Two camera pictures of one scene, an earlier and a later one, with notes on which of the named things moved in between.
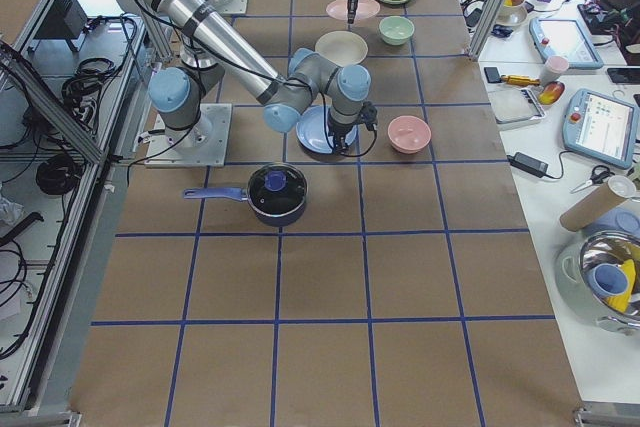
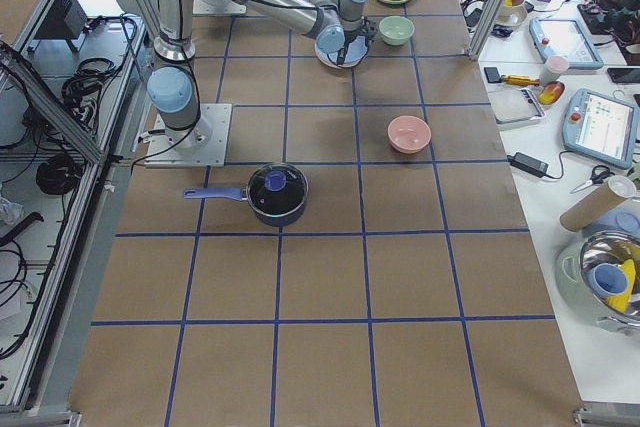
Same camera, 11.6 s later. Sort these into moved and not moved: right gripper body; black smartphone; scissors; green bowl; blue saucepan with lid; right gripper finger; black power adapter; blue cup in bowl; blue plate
Moved: right gripper body; right gripper finger; blue plate
Not moved: scissors; black smartphone; black power adapter; blue cup in bowl; green bowl; blue saucepan with lid
